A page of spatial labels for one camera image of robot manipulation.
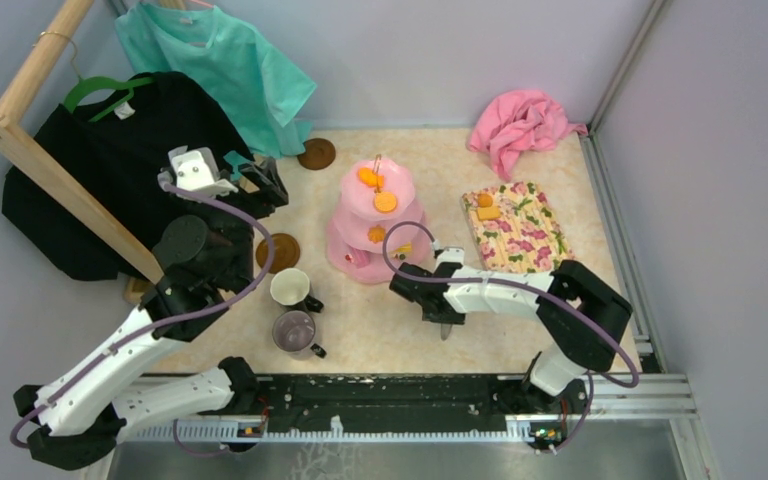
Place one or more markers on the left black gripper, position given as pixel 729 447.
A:
pixel 272 192

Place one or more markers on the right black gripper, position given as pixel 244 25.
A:
pixel 452 318

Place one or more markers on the pink-tipped metal tongs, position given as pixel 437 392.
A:
pixel 445 331

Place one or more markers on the yellow cake piece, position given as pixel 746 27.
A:
pixel 402 252

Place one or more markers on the brown round coaster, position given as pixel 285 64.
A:
pixel 319 154
pixel 287 252

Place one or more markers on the pink macaron roll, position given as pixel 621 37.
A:
pixel 358 258

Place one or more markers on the pink three-tier cake stand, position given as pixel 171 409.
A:
pixel 362 236

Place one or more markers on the orange pastry piece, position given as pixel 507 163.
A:
pixel 489 213

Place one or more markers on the floral serving tray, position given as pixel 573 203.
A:
pixel 527 238

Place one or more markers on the orange round cookie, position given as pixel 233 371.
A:
pixel 385 202
pixel 484 200

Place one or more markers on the pink cloth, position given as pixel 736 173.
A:
pixel 518 121

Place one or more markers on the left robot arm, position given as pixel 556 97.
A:
pixel 208 263

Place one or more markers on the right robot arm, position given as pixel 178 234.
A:
pixel 584 316

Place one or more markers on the teal t-shirt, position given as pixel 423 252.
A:
pixel 259 88

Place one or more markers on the white mug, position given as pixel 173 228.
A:
pixel 292 289

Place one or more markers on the purple mug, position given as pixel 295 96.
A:
pixel 296 334

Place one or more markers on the black t-shirt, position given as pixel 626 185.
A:
pixel 117 160

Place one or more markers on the green clothes hanger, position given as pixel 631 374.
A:
pixel 88 86

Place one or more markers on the wooden clothes rack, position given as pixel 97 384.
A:
pixel 25 154

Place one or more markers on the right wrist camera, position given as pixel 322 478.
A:
pixel 450 255

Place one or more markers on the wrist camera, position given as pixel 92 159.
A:
pixel 196 170
pixel 450 255

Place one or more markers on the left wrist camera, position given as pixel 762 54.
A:
pixel 196 170

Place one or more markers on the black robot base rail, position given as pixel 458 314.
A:
pixel 422 404

